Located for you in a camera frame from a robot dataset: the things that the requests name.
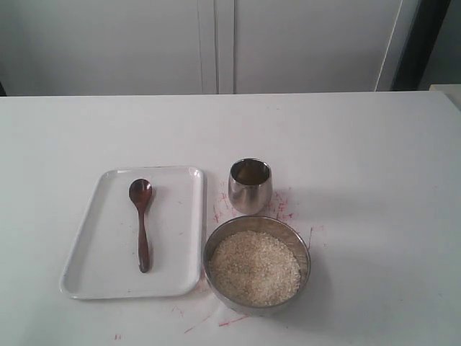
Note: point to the brown wooden spoon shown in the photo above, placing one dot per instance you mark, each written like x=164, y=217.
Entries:
x=140, y=193

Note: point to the small steel cup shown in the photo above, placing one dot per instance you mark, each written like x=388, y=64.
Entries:
x=250, y=185

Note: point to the steel bowl of rice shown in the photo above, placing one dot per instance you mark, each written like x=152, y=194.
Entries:
x=256, y=265

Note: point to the white rectangular tray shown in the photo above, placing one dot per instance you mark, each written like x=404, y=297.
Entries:
x=103, y=262

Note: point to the white cabinet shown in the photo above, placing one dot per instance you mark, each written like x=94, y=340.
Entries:
x=201, y=47

